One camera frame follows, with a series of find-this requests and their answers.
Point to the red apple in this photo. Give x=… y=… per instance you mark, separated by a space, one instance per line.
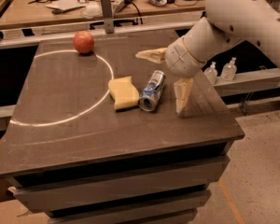
x=83 y=42

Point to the white paper stack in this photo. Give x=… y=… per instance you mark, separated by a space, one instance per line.
x=65 y=4

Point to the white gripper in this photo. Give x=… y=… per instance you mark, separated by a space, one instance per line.
x=183 y=61

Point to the metal bracket post left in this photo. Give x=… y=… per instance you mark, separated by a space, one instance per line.
x=107 y=16

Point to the yellow sponge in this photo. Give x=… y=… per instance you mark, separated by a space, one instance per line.
x=124 y=93

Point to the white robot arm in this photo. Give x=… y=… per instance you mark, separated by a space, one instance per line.
x=226 y=23

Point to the grey drawer cabinet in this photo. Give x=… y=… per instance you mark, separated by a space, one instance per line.
x=164 y=188

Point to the silver redbull can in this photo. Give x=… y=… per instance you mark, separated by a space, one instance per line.
x=152 y=92

